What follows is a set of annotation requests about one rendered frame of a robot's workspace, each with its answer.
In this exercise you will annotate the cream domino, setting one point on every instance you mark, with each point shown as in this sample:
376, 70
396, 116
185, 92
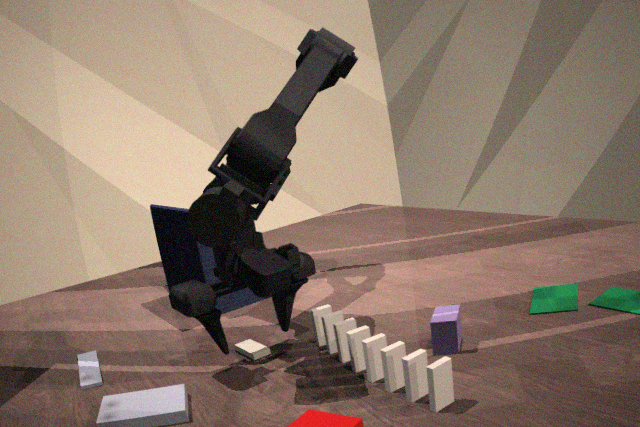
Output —
392, 366
372, 356
328, 323
440, 384
317, 323
356, 352
415, 375
340, 329
252, 349

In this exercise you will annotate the purple block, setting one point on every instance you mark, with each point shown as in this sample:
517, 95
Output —
446, 330

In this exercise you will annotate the red flat block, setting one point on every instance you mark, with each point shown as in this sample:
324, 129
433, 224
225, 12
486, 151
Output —
312, 418

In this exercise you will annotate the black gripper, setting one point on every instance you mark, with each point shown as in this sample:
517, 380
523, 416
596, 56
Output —
196, 299

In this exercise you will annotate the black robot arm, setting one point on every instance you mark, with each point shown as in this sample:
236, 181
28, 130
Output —
257, 156

